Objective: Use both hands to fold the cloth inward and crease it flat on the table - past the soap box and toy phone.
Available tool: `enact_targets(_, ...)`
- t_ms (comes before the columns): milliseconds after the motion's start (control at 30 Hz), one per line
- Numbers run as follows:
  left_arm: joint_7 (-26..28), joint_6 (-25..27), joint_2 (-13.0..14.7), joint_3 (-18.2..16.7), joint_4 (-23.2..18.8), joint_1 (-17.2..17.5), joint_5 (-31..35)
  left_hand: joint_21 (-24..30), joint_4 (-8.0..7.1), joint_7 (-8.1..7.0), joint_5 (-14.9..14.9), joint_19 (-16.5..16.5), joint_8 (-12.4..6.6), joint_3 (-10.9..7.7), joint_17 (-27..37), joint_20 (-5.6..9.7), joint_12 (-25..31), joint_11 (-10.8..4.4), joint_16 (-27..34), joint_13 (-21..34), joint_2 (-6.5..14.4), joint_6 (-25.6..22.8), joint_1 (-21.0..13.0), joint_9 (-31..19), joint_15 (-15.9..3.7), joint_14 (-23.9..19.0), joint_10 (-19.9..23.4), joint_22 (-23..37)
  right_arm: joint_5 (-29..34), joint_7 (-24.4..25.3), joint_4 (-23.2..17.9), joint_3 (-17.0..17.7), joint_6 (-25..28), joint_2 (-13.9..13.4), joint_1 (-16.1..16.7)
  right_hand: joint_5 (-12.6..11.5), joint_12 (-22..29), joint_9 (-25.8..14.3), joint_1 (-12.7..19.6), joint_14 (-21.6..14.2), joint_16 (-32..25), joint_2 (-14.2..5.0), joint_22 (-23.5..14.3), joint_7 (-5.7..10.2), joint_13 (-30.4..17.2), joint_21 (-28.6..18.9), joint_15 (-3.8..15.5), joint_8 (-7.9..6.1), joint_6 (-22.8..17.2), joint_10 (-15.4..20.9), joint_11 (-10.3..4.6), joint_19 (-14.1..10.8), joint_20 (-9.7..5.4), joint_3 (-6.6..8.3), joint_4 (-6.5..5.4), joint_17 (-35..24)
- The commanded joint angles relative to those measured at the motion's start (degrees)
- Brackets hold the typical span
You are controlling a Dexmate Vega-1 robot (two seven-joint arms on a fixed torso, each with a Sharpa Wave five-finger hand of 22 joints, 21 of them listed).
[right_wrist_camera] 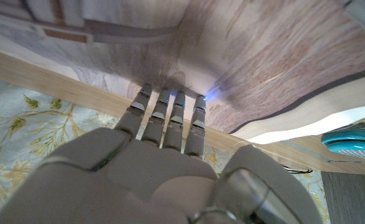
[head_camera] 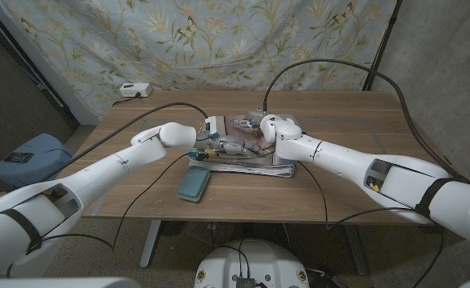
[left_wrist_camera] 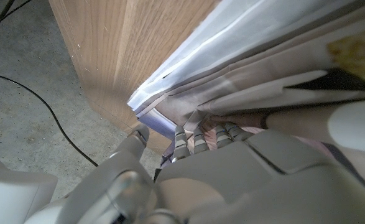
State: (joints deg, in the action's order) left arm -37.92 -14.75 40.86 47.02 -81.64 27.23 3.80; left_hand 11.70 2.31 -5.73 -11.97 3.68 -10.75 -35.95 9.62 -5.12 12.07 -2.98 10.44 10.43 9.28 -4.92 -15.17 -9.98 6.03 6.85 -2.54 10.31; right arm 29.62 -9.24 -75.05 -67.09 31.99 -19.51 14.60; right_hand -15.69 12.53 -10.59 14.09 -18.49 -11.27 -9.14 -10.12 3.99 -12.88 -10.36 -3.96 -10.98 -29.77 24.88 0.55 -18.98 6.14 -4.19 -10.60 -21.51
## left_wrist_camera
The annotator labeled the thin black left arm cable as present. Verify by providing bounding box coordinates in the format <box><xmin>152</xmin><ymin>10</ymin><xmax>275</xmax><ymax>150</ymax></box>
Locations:
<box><xmin>0</xmin><ymin>70</ymin><xmax>99</xmax><ymax>168</ymax></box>

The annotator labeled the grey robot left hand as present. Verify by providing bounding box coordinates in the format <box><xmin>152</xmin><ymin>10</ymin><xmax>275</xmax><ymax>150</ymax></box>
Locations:
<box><xmin>56</xmin><ymin>122</ymin><xmax>365</xmax><ymax>224</ymax></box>

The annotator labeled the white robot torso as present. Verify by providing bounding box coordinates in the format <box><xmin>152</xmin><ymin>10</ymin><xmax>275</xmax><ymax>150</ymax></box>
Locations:
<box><xmin>0</xmin><ymin>149</ymin><xmax>59</xmax><ymax>224</ymax></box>

